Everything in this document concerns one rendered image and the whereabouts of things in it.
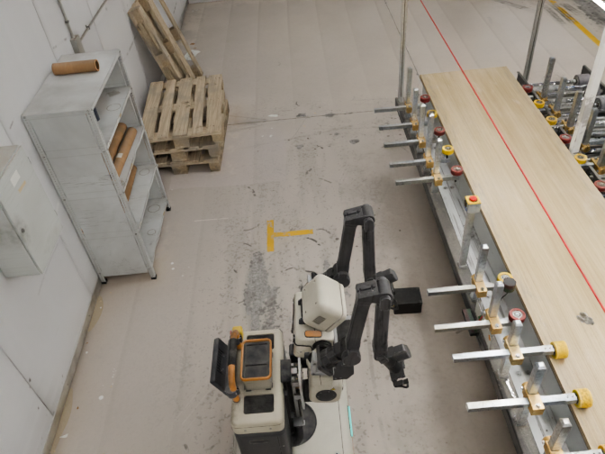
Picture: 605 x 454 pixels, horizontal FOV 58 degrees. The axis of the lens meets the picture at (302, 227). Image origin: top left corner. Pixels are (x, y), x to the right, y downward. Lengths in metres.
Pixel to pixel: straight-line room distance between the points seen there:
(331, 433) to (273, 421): 0.61
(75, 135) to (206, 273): 1.49
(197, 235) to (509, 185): 2.60
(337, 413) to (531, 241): 1.48
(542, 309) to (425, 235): 1.80
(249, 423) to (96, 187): 2.08
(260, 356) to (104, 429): 1.45
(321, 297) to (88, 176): 2.18
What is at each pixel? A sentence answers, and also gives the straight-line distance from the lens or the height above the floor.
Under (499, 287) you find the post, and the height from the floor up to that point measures 1.10.
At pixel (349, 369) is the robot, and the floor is 0.96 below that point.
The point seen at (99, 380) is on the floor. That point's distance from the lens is 4.10.
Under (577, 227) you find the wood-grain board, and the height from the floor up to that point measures 0.90.
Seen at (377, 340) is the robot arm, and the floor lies 1.33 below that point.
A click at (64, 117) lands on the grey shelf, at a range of 3.76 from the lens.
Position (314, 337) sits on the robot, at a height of 1.23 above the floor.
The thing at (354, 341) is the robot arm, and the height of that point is 1.33.
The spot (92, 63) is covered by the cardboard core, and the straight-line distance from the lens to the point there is 4.13.
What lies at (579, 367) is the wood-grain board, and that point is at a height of 0.90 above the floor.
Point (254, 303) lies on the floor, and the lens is 4.17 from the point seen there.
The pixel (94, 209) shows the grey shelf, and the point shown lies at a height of 0.77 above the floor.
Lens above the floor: 3.14
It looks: 42 degrees down
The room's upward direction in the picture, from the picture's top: 6 degrees counter-clockwise
